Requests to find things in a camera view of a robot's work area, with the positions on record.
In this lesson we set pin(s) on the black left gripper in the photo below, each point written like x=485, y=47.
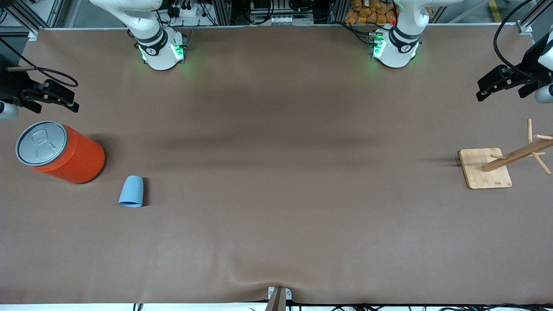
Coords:
x=529, y=65

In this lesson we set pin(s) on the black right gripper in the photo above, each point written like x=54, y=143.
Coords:
x=12, y=86

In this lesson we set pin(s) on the light blue plastic cup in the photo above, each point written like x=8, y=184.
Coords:
x=131, y=192

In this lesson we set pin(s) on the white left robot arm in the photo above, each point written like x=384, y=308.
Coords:
x=395, y=54

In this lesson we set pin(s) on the wooden cup rack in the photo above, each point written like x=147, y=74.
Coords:
x=484, y=170

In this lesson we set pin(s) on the orange can with silver lid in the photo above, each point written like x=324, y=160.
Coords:
x=73, y=157

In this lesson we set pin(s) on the pile of orange packages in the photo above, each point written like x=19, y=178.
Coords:
x=371, y=12

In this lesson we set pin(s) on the white power strip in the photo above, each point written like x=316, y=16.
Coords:
x=188, y=11

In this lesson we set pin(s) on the brown table mat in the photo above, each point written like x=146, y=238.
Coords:
x=276, y=194

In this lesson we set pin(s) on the aluminium frame post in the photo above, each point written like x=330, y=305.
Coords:
x=26, y=19
x=529, y=19

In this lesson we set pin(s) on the silver metal clamp bracket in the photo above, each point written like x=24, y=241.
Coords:
x=288, y=293

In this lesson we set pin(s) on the brown camera post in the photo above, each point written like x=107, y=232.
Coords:
x=276, y=302

